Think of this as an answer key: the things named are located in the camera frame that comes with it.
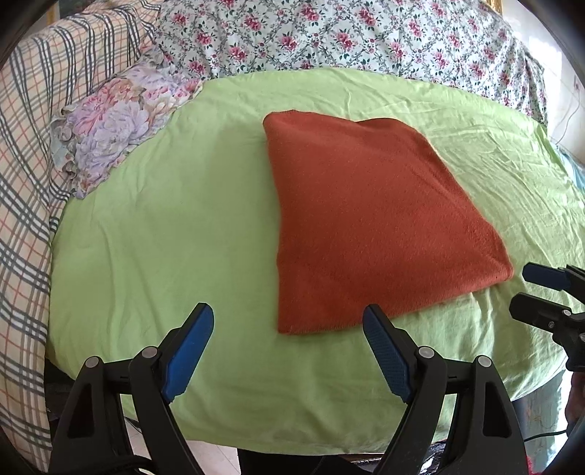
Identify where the orange knit sweater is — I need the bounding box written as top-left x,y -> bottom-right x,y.
263,110 -> 514,334

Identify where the floral white quilt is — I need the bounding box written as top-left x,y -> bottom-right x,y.
154,0 -> 547,124

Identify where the purple floral pillow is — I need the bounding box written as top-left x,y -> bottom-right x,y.
50,58 -> 201,199

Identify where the plaid blanket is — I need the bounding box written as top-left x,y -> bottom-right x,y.
1,1 -> 161,471

